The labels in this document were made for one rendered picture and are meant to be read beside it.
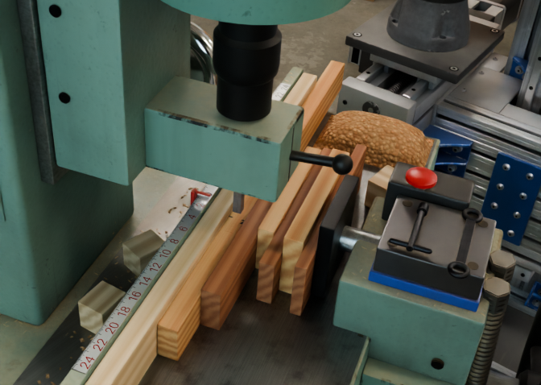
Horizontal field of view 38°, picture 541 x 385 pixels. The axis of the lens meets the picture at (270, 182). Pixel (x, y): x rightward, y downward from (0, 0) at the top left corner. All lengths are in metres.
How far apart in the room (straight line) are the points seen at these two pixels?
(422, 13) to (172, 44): 0.74
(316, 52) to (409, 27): 1.73
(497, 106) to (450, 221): 0.77
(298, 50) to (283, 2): 2.57
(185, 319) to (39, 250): 0.20
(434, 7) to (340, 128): 0.49
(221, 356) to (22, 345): 0.25
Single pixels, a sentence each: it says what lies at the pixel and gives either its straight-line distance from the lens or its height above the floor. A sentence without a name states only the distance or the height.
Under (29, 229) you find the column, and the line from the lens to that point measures 0.81.
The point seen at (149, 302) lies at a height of 0.95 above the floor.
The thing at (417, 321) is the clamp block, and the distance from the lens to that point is 0.74.
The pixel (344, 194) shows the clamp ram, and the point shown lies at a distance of 0.77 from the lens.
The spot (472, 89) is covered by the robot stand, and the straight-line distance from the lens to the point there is 1.55.
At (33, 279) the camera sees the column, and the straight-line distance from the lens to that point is 0.86.
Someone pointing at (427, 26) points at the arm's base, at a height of 0.86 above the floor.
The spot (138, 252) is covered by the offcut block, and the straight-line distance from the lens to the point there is 0.93.
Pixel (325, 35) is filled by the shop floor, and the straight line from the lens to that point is 3.30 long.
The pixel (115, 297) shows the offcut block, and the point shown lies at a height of 0.84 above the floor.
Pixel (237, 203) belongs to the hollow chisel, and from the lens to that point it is 0.80.
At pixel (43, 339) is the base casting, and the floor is 0.80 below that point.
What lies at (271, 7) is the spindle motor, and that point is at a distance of 0.59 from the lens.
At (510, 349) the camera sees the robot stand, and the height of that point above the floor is 0.21.
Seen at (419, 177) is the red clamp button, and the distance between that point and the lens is 0.76.
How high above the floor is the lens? 1.46
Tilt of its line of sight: 37 degrees down
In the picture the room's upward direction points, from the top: 5 degrees clockwise
